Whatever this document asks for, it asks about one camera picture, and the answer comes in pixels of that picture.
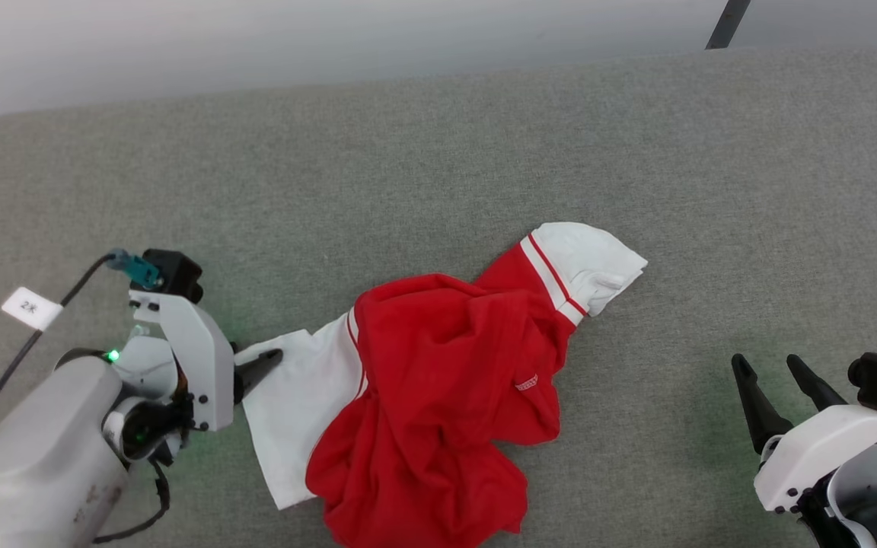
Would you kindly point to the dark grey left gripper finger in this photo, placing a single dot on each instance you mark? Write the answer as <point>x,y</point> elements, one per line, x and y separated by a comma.
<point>256,369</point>

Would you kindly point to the teal left camera connector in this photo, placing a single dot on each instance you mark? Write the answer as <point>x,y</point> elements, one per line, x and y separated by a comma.
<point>138,269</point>

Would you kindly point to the red shirt with white sleeves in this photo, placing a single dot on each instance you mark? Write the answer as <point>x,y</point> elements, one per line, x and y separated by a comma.
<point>438,365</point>

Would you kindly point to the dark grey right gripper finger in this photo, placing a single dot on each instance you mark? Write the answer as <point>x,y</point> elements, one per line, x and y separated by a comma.
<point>815,384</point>
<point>757,411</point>

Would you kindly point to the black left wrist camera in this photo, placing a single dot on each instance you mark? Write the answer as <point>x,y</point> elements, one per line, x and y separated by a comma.
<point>176,274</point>

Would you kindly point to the dark grey metal pole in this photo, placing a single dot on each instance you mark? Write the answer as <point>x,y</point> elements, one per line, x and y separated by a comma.
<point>728,23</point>

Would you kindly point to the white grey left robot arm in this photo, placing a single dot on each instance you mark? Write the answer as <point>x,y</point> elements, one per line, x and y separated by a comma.
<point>27,457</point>

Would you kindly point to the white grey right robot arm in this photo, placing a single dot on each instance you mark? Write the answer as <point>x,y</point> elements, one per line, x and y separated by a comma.
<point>865,495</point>

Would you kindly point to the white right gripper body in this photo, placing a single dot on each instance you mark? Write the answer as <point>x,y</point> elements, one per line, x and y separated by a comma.
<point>811,449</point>

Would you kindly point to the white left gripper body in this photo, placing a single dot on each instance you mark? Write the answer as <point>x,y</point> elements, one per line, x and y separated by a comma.
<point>199,358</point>

